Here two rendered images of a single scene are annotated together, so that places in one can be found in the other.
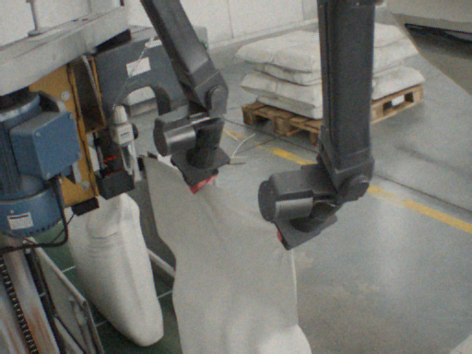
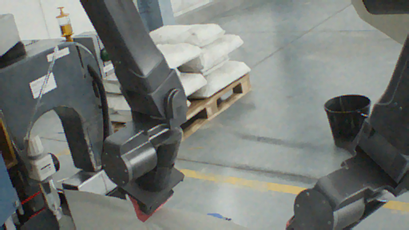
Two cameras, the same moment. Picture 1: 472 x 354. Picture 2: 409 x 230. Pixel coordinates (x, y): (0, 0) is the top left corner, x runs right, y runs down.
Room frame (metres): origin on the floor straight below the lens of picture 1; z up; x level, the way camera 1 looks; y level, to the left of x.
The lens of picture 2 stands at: (0.32, 0.21, 1.52)
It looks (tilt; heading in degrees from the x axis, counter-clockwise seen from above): 20 degrees down; 342
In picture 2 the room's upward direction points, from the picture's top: 12 degrees counter-clockwise
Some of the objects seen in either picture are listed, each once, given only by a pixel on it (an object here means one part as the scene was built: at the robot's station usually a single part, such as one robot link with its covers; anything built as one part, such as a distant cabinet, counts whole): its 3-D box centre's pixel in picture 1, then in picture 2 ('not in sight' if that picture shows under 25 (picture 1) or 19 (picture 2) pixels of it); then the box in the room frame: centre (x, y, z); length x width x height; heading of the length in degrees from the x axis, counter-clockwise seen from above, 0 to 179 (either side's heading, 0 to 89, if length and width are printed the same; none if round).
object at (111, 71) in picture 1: (123, 84); (17, 110); (1.46, 0.24, 1.21); 0.30 x 0.25 x 0.30; 33
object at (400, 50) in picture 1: (378, 52); (203, 51); (4.43, -1.19, 0.44); 0.68 x 0.44 x 0.15; 123
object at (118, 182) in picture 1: (112, 180); (31, 224); (1.29, 0.28, 1.04); 0.08 x 0.06 x 0.05; 123
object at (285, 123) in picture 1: (336, 101); (170, 106); (4.43, -0.83, 0.07); 1.20 x 0.82 x 0.14; 125
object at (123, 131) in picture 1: (124, 140); (44, 174); (1.25, 0.23, 1.14); 0.05 x 0.04 x 0.16; 123
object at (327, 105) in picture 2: not in sight; (349, 122); (3.00, -1.56, 0.13); 0.30 x 0.30 x 0.26
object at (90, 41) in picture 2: (192, 45); (93, 54); (1.44, 0.06, 1.29); 0.08 x 0.05 x 0.09; 33
